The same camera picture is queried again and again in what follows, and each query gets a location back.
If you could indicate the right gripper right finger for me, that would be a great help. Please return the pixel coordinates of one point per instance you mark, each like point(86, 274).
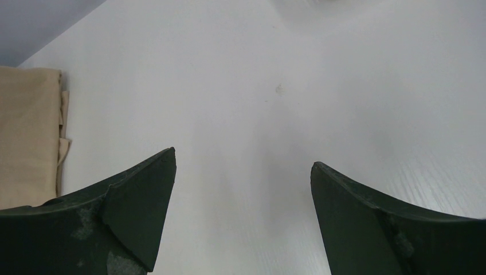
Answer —
point(365, 231)

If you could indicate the beige t shirt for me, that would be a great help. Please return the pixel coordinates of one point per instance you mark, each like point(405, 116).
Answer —
point(33, 135)

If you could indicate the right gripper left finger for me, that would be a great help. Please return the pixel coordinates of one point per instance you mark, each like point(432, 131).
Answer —
point(111, 227)

